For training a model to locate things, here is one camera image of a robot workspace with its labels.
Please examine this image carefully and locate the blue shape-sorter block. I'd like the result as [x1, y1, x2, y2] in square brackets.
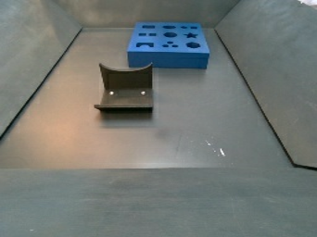
[126, 22, 211, 69]

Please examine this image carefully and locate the black curved holder bracket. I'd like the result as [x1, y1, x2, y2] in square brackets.
[94, 64, 154, 111]

